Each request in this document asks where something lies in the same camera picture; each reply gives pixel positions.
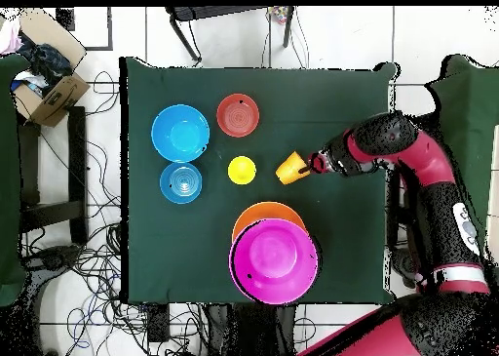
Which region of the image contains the orange cup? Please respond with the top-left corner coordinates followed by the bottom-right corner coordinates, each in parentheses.
top-left (275, 150), bottom-right (312, 186)

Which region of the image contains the large orange bowl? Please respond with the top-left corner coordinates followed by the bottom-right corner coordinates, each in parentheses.
top-left (231, 201), bottom-right (307, 244)

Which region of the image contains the large pink bowl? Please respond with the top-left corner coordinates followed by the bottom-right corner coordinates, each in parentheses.
top-left (228, 218), bottom-right (320, 305)

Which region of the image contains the yellow cup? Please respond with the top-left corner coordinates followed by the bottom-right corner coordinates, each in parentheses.
top-left (227, 155), bottom-right (257, 186)

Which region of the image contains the small red bowl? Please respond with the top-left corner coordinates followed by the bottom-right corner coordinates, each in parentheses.
top-left (215, 93), bottom-right (261, 138)

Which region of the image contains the dark green table cloth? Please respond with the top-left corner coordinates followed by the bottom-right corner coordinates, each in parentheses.
top-left (118, 56), bottom-right (399, 305)

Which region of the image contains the small teal blue bowl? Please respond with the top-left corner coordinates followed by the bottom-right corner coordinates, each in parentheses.
top-left (159, 161), bottom-right (204, 205)

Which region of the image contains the large blue bowl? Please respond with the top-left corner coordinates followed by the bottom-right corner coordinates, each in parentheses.
top-left (150, 104), bottom-right (211, 164)

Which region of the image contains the colourful small item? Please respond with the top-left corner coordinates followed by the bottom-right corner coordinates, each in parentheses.
top-left (268, 5), bottom-right (289, 25)

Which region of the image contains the green covered table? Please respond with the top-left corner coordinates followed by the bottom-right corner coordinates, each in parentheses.
top-left (0, 55), bottom-right (30, 308)
top-left (424, 55), bottom-right (499, 256)

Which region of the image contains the black power box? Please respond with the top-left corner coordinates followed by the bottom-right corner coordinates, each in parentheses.
top-left (146, 302), bottom-right (171, 343)

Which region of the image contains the cardboard box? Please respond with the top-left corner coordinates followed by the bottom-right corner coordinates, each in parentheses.
top-left (13, 7), bottom-right (92, 128)

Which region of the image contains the dark blue cloth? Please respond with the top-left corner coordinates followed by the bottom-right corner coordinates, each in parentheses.
top-left (17, 33), bottom-right (73, 96)

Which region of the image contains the pink cloth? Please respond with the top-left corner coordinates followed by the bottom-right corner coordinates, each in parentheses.
top-left (0, 18), bottom-right (22, 57)

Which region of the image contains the black stool frame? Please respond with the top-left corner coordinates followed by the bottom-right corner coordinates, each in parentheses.
top-left (165, 5), bottom-right (296, 64)

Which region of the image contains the black cable tangle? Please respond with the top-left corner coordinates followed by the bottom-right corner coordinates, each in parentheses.
top-left (19, 70), bottom-right (211, 356)

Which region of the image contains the black bench frame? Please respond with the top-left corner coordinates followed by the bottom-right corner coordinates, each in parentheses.
top-left (17, 105), bottom-right (89, 246)

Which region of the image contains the thin black square frame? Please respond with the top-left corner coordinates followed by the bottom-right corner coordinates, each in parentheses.
top-left (56, 6), bottom-right (114, 52)

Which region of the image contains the blue cable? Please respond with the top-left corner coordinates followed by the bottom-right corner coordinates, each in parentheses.
top-left (65, 273), bottom-right (118, 351)

